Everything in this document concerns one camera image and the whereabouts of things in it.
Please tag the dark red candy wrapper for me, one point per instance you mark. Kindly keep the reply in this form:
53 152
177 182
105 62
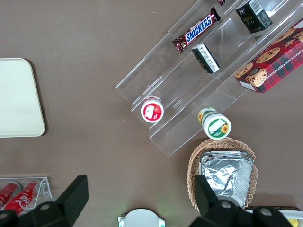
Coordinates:
221 2

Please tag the white round device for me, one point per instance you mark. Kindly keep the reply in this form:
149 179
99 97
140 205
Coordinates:
141 218

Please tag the black box with gold print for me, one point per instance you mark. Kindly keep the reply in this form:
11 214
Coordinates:
253 19

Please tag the clear acrylic stepped shelf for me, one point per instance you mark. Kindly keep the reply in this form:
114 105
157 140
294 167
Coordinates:
165 78

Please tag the red tartan cookie box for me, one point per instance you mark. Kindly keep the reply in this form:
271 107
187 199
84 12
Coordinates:
272 66

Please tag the small black box white label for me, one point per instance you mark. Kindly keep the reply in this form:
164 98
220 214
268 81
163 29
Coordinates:
206 59

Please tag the clear acrylic can holder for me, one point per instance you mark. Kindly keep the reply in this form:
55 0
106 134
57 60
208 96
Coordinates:
46 186

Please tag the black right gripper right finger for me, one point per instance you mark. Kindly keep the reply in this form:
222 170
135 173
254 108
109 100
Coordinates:
213 212

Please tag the red lid yogurt cup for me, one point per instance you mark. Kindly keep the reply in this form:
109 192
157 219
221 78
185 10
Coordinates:
152 111

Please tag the white container with dark rim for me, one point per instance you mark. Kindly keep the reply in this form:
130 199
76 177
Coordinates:
293 214

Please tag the Snickers chocolate bar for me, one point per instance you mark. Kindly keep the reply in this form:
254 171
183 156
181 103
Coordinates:
197 29

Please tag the red cola can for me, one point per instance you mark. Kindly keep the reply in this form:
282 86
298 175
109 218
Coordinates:
7 192
22 196

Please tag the stack of foil trays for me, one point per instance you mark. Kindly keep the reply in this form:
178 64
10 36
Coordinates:
220 172

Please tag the cream white plastic tray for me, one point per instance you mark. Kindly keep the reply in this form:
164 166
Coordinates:
16 99

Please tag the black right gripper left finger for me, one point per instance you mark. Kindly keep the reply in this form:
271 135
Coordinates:
68 201

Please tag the light wicker basket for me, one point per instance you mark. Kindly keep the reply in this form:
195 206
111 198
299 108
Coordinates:
196 152

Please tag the green sunflower yogurt cup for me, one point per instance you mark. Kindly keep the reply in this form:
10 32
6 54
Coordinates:
216 127

